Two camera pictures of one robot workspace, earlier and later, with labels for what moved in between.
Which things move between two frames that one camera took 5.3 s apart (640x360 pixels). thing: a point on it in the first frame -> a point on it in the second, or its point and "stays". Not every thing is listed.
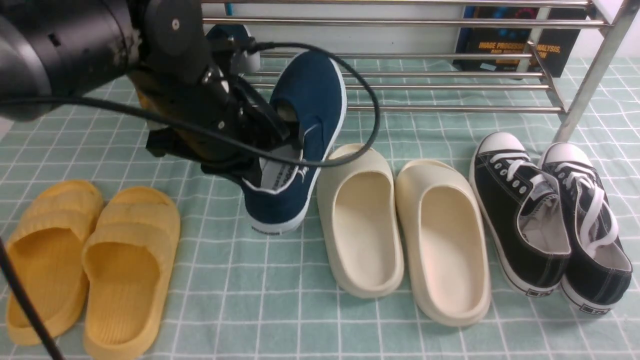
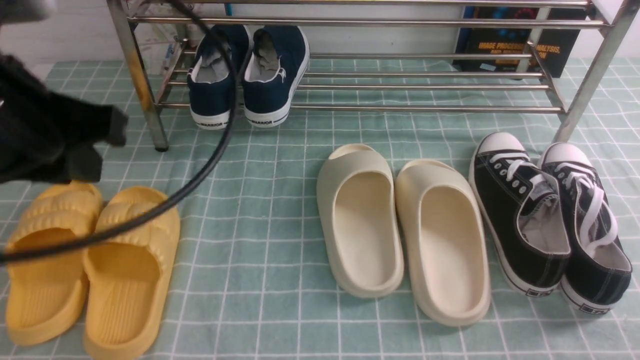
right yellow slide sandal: (127, 258) stays
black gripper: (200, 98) -> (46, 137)
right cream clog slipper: (441, 221) stays
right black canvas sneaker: (596, 276) stays
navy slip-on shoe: (311, 91) -> (273, 73)
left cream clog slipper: (358, 204) stays
